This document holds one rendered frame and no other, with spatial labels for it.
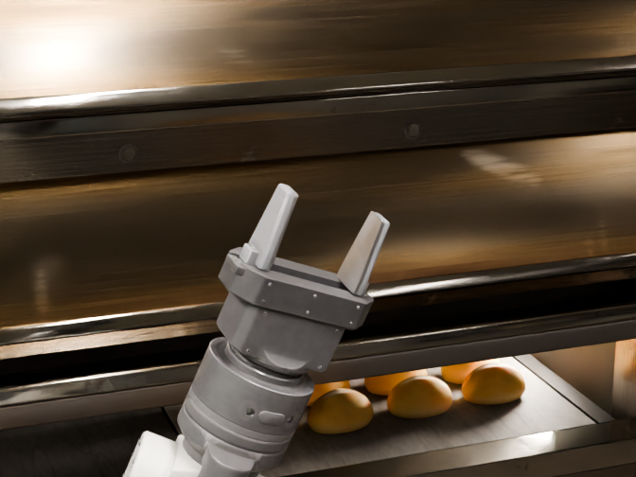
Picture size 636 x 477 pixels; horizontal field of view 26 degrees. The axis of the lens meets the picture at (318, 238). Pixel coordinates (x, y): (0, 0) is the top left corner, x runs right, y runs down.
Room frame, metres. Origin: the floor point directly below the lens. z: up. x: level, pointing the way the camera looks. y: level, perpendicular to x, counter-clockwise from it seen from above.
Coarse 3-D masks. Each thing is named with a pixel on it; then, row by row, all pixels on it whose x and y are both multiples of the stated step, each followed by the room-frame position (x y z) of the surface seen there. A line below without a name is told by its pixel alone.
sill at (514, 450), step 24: (552, 432) 1.78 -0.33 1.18; (576, 432) 1.78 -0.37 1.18; (600, 432) 1.78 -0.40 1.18; (624, 432) 1.78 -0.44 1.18; (408, 456) 1.71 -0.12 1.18; (432, 456) 1.71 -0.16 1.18; (456, 456) 1.71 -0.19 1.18; (480, 456) 1.71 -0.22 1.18; (504, 456) 1.71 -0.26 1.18; (528, 456) 1.71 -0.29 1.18; (552, 456) 1.72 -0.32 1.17; (576, 456) 1.73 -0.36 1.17; (600, 456) 1.75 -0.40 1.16; (624, 456) 1.76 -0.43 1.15
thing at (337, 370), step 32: (416, 320) 1.69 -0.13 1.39; (448, 320) 1.67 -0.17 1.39; (480, 320) 1.66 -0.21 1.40; (160, 352) 1.59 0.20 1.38; (192, 352) 1.57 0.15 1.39; (416, 352) 1.49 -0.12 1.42; (448, 352) 1.51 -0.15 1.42; (480, 352) 1.52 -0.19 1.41; (512, 352) 1.53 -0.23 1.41; (0, 384) 1.45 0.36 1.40; (160, 384) 1.40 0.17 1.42; (0, 416) 1.33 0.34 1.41; (32, 416) 1.34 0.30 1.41; (64, 416) 1.35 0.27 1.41
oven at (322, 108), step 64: (0, 128) 1.48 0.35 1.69; (64, 128) 1.50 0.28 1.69; (128, 128) 1.52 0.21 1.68; (192, 128) 1.55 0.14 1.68; (256, 128) 1.58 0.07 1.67; (320, 128) 1.61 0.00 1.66; (384, 128) 1.63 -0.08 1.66; (448, 128) 1.66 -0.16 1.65; (512, 128) 1.69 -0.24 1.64; (576, 128) 1.72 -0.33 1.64; (384, 320) 1.73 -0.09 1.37; (576, 384) 1.93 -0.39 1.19
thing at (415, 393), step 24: (336, 384) 1.88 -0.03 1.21; (384, 384) 1.90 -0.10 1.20; (408, 384) 1.84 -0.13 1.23; (432, 384) 1.84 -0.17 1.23; (480, 384) 1.87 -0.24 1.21; (504, 384) 1.87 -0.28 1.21; (312, 408) 1.79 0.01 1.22; (336, 408) 1.78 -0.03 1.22; (360, 408) 1.79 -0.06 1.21; (408, 408) 1.82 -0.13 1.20; (432, 408) 1.82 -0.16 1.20; (336, 432) 1.77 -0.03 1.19
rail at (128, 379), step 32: (512, 320) 1.54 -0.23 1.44; (544, 320) 1.55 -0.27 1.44; (576, 320) 1.57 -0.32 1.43; (608, 320) 1.58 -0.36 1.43; (352, 352) 1.47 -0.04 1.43; (384, 352) 1.48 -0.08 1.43; (32, 384) 1.35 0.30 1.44; (64, 384) 1.36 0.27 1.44; (96, 384) 1.37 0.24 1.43; (128, 384) 1.38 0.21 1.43
